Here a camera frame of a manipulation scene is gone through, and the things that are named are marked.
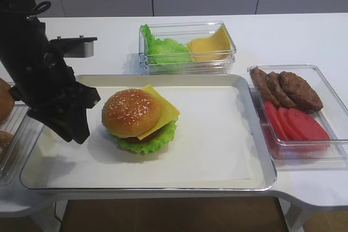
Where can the white metal-rimmed tray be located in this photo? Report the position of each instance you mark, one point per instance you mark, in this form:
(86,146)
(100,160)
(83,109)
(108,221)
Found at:
(262,171)

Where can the left brown patty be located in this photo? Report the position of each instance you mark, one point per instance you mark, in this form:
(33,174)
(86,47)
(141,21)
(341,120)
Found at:
(259,80)

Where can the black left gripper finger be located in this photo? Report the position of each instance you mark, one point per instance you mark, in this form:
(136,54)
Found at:
(59,121)

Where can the left red tomato slice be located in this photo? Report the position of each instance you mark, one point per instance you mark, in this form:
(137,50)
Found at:
(271,113)

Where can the clear plastic bun container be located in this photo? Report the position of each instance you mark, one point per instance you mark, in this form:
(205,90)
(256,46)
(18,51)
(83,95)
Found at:
(23,133)

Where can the white table leg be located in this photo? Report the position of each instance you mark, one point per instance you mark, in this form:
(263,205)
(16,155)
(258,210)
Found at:
(295,217)

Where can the right brown patty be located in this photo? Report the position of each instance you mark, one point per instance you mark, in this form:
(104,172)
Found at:
(298,89)

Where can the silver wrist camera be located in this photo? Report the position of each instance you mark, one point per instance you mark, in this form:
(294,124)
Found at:
(79,47)

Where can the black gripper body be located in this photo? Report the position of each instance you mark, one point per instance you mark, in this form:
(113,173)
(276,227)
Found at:
(43,79)

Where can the green lettuce leaf on burger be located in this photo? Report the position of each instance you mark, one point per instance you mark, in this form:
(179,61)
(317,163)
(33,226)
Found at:
(151,143)

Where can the sesame bun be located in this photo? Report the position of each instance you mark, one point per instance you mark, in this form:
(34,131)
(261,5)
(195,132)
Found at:
(6,139)
(130,113)

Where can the middle red tomato slice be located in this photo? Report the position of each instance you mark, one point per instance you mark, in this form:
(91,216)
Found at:
(289,130)

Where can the middle brown patty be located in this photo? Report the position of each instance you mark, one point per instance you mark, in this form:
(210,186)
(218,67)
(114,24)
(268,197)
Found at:
(274,85)

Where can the plain bottom bun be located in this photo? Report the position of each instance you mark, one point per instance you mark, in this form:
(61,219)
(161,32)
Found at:
(6,101)

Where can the right red tomato slice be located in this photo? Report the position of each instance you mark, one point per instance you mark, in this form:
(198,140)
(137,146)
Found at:
(306,125)

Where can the clear lettuce cheese container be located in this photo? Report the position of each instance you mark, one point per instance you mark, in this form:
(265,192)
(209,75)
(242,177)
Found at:
(184,33)

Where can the green lettuce leaves in container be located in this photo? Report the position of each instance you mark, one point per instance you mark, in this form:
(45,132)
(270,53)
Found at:
(166,51)

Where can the yellow cheese slices stack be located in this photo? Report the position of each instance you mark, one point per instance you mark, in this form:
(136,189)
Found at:
(215,47)

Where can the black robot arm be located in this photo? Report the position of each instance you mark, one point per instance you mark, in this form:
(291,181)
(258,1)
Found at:
(27,8)

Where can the yellow cheese slice on burger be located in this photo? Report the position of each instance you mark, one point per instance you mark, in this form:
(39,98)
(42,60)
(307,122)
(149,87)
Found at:
(168,111)

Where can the brown patty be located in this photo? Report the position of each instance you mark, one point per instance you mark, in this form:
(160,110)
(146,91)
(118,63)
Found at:
(298,89)
(274,85)
(259,80)

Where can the sesame top bun in container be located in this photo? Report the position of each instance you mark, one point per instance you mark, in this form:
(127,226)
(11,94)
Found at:
(6,139)

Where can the clear patty tomato container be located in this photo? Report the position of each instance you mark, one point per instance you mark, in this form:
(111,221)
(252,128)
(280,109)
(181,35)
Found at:
(332,117)

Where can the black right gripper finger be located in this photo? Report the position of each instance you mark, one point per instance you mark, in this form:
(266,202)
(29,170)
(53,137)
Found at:
(77,124)

